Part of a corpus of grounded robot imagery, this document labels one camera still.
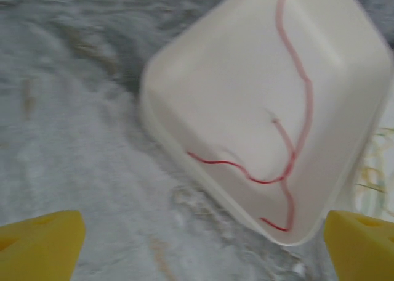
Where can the cream plastic tray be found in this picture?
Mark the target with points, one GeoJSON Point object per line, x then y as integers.
{"type": "Point", "coordinates": [386, 114]}
{"type": "Point", "coordinates": [234, 108]}

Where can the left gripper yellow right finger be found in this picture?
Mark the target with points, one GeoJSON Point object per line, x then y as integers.
{"type": "Point", "coordinates": [363, 250]}

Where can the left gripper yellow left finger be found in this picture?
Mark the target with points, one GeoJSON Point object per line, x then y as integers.
{"type": "Point", "coordinates": [40, 250]}

